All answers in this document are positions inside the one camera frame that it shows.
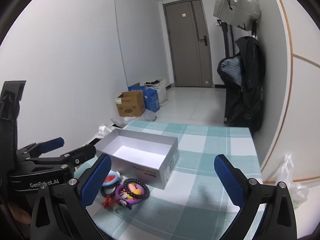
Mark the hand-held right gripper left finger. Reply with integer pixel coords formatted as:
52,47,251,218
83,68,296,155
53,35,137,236
30,153,112,240

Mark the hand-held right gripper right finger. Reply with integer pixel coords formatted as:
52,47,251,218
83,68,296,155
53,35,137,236
214,154,304,240

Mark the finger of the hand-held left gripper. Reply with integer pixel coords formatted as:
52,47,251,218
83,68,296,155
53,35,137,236
16,137,65,159
24,144,97,174

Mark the purple bracelet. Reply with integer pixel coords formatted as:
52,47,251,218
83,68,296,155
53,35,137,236
115,183,148,203

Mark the black bead bracelet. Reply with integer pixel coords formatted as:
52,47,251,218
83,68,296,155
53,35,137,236
123,178,150,200

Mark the white cardboard box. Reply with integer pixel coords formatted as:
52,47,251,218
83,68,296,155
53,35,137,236
96,128,180,190

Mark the person's left hand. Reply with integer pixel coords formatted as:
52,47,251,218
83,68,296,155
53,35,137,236
10,202,32,227

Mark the crumpled clear plastic bag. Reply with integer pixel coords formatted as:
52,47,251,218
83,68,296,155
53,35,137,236
96,125,114,139

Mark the yellow pink charm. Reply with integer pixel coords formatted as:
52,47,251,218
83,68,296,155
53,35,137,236
128,184,143,199

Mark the teal checked tablecloth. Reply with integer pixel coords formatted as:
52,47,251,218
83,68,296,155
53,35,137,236
72,120,267,240

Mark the translucent plastic bag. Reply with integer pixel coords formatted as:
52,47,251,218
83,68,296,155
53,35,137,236
275,154,310,209

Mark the brown cardboard box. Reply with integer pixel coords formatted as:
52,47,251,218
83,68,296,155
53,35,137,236
115,90,146,117

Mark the black jacket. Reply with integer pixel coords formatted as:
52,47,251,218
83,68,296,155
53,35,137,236
217,36,266,137

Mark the white sack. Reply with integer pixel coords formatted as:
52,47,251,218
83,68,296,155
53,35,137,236
150,79,169,107

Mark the striped garment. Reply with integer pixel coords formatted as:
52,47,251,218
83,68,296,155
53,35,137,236
221,56,243,87

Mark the grey door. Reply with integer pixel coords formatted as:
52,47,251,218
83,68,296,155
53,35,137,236
162,0,213,88

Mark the black coat rack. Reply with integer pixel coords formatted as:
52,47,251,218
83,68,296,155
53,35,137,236
216,0,235,60

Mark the white drawstring bag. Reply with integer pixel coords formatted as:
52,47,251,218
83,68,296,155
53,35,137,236
213,0,262,32

